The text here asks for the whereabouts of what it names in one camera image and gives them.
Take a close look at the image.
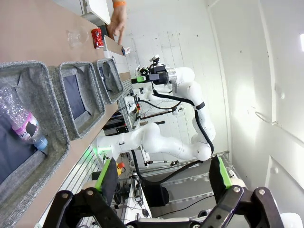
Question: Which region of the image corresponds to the white table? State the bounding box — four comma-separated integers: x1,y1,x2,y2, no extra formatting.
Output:
86,0,112,26

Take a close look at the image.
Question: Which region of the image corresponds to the black box under table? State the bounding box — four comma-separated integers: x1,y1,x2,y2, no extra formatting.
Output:
142,184,170,207

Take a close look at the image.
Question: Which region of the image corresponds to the clear plastic water bottle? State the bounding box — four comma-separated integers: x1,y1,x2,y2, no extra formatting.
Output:
0,85,48,152

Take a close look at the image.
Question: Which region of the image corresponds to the crushed clear plastic cup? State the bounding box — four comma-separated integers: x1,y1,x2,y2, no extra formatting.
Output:
66,29,90,48

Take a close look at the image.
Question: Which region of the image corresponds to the grey fabric basket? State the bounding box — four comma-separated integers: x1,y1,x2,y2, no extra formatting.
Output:
0,60,71,205
93,57,124,105
58,61,106,141

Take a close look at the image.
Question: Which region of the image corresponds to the black right arm hose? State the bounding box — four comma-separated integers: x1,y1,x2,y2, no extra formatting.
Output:
129,91,215,185

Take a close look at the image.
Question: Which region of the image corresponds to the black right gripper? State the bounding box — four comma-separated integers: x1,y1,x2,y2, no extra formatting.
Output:
131,64,170,86

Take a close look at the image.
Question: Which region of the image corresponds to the person's left hand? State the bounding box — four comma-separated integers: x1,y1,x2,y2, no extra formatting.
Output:
107,5,128,46

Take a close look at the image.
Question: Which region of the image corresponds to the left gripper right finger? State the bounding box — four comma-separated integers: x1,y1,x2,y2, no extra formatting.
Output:
201,154,285,228

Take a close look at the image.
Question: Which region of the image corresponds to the crushed red soda can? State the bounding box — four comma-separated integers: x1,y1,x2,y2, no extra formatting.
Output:
91,28,105,50

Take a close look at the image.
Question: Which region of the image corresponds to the aluminium table frame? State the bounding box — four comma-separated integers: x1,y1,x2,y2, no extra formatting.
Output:
38,140,112,228

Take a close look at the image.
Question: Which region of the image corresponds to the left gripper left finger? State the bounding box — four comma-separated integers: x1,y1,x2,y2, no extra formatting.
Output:
44,156,125,228

